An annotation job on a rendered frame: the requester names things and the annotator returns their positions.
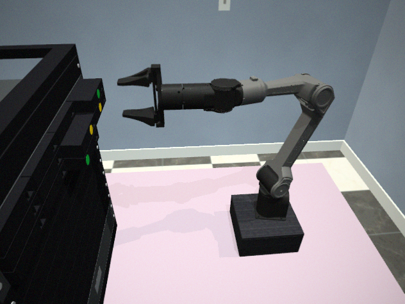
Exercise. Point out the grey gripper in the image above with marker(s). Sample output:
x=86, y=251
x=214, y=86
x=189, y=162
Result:
x=169, y=96

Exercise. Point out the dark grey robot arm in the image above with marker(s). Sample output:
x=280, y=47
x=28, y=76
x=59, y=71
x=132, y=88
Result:
x=275, y=175

